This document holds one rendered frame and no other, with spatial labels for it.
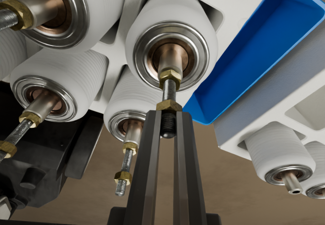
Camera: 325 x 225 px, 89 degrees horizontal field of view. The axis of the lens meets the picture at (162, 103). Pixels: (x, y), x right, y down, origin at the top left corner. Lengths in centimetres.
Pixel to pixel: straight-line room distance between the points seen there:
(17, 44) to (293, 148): 47
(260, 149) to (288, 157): 5
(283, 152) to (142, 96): 26
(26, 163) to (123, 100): 38
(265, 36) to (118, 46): 30
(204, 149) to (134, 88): 56
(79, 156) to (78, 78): 33
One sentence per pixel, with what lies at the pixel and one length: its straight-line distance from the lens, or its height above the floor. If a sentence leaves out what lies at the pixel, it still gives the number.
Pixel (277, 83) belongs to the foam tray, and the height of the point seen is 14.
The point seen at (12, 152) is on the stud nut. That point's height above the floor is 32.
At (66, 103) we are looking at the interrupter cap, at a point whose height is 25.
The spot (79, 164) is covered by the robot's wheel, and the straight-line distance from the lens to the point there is 54.
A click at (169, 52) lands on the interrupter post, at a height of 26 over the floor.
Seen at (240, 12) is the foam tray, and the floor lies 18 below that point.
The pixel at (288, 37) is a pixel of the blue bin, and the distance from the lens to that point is 38.
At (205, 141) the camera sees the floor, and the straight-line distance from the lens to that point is 70.
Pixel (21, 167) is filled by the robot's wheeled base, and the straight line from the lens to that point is 59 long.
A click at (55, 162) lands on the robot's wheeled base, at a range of 54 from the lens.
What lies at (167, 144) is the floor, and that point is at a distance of 71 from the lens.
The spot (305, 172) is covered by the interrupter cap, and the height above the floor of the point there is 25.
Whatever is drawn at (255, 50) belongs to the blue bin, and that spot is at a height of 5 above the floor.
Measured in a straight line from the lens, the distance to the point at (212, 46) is 17.
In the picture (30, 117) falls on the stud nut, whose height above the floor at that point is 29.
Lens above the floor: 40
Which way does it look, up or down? 49 degrees down
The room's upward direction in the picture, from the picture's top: 175 degrees counter-clockwise
